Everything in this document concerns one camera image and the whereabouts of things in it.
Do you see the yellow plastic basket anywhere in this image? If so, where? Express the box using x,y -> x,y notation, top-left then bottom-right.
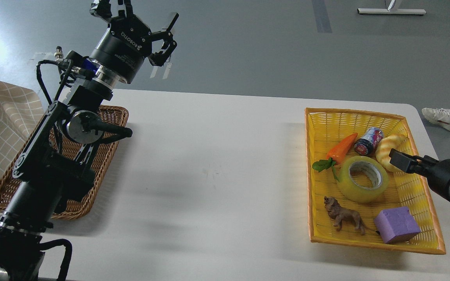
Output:
305,107 -> 445,255

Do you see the brown toy lion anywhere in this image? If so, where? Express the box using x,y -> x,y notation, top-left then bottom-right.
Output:
323,196 -> 373,235

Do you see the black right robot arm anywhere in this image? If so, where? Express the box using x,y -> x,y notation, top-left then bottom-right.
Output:
389,149 -> 450,202

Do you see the white sneaker foot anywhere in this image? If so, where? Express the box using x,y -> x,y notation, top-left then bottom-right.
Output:
421,107 -> 450,132

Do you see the brown wicker basket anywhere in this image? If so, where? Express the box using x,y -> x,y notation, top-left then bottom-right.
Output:
0,105 -> 129,220

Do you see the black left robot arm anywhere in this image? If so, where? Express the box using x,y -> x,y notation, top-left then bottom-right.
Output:
0,0 -> 179,281

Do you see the white stand base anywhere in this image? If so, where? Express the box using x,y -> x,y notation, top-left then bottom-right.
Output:
357,0 -> 427,16

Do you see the toy croissant bread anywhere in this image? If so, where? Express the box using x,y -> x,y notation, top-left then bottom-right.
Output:
375,134 -> 407,173

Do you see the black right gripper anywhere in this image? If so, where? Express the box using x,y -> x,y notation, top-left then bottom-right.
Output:
389,149 -> 450,202

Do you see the orange toy carrot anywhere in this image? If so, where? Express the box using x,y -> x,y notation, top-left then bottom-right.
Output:
311,133 -> 358,182

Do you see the purple foam block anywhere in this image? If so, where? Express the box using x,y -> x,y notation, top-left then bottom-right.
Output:
373,206 -> 421,244

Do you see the yellow tape roll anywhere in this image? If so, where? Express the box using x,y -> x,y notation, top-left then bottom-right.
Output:
336,155 -> 389,203

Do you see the small soda can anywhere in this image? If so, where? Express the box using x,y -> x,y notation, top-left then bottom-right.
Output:
354,127 -> 384,156

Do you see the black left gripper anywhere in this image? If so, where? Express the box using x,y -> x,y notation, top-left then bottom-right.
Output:
89,0 -> 180,84

